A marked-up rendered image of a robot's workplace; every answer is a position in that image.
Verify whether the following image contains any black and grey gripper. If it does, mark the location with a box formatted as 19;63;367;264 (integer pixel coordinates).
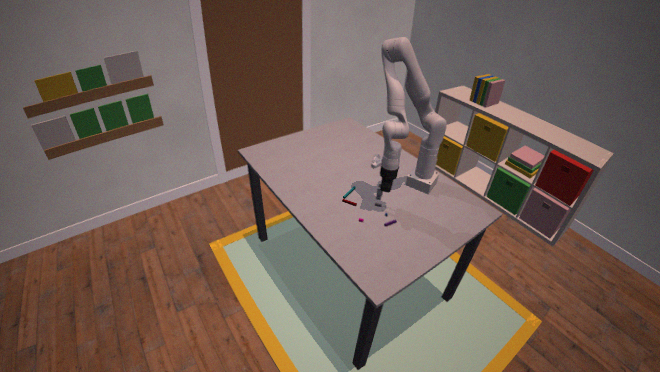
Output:
371;154;400;200

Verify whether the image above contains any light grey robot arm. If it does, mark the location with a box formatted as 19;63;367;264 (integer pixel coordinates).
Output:
381;37;447;180

